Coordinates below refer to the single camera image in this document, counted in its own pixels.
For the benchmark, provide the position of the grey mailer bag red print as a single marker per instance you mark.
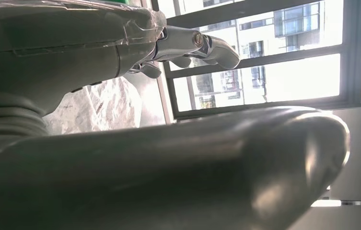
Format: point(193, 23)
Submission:
point(104, 108)

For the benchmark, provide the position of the green plastic crate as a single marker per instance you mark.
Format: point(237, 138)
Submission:
point(116, 1)

